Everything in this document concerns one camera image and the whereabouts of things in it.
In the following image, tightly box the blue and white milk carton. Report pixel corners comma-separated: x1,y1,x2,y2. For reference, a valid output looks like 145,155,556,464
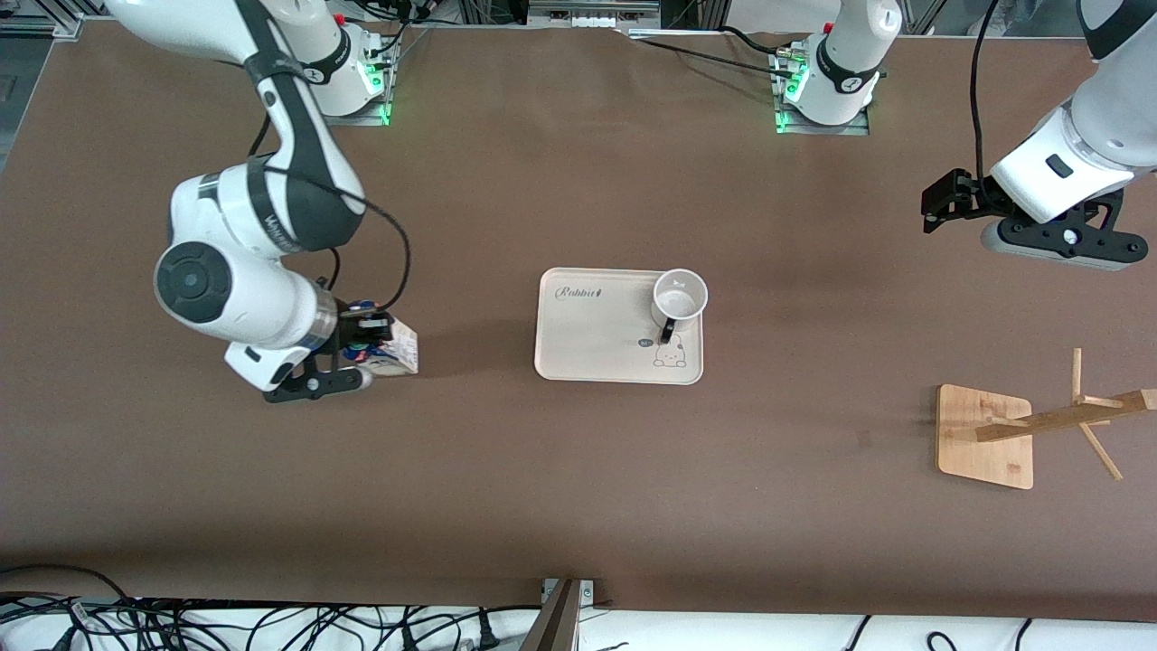
354,297,420,378

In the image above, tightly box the white cup with face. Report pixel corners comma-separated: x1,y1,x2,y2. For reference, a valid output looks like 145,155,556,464
650,268,710,346

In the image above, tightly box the wooden cup rack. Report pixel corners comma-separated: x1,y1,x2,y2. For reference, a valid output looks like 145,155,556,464
936,348,1157,491

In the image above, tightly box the white tray with rabbit print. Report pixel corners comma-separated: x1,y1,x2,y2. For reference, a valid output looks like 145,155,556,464
533,267,706,387

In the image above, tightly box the white panel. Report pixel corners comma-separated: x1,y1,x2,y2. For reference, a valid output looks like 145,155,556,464
0,592,1157,651

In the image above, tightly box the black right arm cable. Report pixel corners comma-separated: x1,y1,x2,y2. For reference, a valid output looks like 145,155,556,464
249,108,413,317

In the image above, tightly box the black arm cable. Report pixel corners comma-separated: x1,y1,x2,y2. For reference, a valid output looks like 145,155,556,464
969,0,1002,182
249,108,413,317

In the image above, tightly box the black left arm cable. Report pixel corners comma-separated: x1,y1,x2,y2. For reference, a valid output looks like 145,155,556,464
969,0,1002,182

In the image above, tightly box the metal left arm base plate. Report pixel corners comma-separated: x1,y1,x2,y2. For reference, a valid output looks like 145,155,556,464
770,50,873,137

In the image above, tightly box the black cable on table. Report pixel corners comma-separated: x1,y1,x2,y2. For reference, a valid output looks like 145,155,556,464
633,25,798,78

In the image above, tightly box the metal bracket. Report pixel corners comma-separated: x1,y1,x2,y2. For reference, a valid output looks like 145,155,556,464
522,577,597,651

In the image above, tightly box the aluminium frame rail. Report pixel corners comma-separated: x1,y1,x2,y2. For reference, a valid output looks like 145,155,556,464
0,0,109,39

